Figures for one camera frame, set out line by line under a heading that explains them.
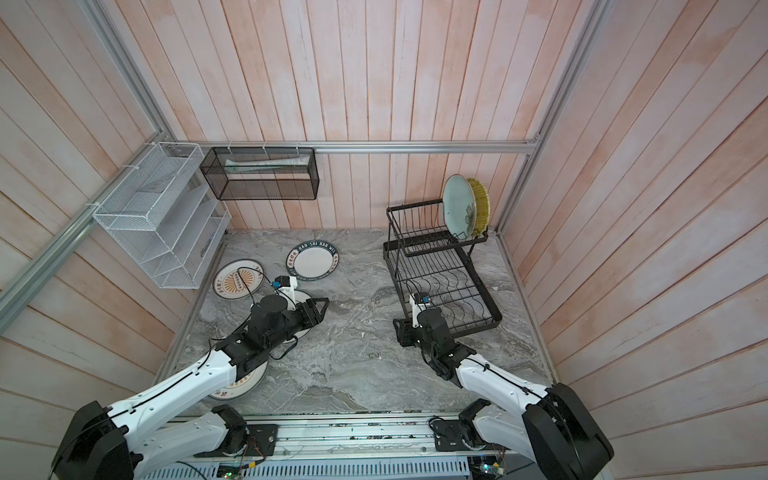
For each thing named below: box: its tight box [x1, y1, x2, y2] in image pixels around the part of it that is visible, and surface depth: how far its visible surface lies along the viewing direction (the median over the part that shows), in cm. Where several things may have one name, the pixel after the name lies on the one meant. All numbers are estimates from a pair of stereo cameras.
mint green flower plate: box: [442, 174, 477, 240], surface depth 90 cm
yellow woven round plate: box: [467, 178, 491, 237], surface depth 83 cm
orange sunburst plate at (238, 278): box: [213, 258, 265, 300], surface depth 106 cm
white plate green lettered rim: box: [286, 240, 340, 281], surface depth 113 cm
